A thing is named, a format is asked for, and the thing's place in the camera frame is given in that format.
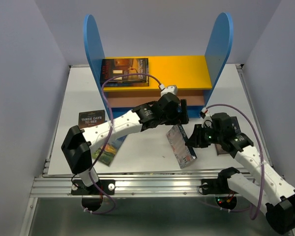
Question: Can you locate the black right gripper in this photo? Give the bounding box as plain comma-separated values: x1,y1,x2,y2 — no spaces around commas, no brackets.
184,124,222,148

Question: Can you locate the floral pink cover book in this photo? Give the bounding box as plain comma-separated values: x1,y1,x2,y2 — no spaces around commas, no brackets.
166,124,198,169

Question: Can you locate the Animal Farm book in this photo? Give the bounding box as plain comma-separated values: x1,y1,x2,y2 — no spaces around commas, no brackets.
97,136,127,167

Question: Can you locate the Jane Eyre blue book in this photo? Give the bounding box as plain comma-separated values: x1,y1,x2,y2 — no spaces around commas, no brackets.
105,80,149,87

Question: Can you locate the Edward Tulane brown book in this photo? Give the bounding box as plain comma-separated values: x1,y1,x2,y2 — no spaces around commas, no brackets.
100,58,149,84

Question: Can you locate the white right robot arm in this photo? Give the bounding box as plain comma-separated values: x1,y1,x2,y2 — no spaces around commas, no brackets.
186,110,295,235

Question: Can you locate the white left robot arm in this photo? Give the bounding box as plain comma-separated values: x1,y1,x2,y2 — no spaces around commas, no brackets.
61,93,189,194

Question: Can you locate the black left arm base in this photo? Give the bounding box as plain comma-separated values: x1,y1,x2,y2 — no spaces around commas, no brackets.
71,179,116,214

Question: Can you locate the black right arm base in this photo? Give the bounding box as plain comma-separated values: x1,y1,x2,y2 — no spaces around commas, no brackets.
198,178,237,212

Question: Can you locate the Tale of Two Cities book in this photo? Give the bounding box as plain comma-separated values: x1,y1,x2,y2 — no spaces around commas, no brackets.
215,117,239,156

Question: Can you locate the blue yellow wooden bookshelf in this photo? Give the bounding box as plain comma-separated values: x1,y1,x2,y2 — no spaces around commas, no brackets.
83,12,234,118

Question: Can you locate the Three Days to See book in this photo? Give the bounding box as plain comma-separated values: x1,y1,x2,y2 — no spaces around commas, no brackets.
78,110,105,129

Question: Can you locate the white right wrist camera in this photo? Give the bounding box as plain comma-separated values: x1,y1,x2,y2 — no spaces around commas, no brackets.
200,107,212,128

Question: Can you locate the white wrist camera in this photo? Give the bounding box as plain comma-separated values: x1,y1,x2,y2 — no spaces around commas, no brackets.
200,107,212,128
159,84,178,97

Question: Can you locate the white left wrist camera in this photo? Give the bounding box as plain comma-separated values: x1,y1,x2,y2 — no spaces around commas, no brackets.
159,84,178,97

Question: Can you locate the aluminium mounting rail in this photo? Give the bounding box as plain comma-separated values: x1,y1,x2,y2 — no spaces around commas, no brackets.
29,170,220,198

